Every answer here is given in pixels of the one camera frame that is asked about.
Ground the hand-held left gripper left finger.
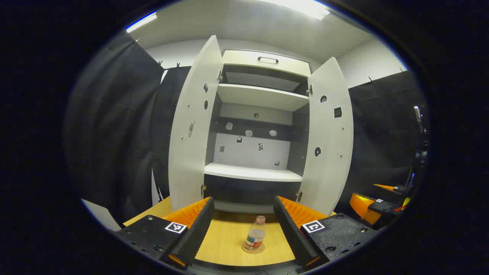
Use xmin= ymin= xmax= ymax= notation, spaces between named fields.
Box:
xmin=114 ymin=197 xmax=215 ymax=270

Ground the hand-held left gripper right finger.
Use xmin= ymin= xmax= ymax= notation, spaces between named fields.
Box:
xmin=273 ymin=196 xmax=384 ymax=270

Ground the clear plastic bottle red label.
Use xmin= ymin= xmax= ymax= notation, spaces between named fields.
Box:
xmin=246 ymin=215 xmax=267 ymax=251

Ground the cat sticker white cabinet door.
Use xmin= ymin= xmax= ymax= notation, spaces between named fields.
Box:
xmin=300 ymin=57 xmax=355 ymax=216

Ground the round cork coaster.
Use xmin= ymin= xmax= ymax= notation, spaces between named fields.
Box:
xmin=241 ymin=241 xmax=266 ymax=254

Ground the black backdrop cloth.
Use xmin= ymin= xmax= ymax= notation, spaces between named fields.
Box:
xmin=63 ymin=31 xmax=191 ymax=226
xmin=336 ymin=70 xmax=428 ymax=218

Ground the white cabinet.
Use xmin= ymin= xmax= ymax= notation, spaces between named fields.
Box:
xmin=204 ymin=49 xmax=312 ymax=214

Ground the white cabinet drawer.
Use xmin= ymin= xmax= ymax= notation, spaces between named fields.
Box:
xmin=222 ymin=50 xmax=311 ymax=77

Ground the ceiling light panel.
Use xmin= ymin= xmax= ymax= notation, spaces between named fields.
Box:
xmin=125 ymin=11 xmax=158 ymax=33
xmin=264 ymin=0 xmax=331 ymax=20

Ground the silver metal handle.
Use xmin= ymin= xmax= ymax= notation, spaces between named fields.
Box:
xmin=414 ymin=106 xmax=424 ymax=133

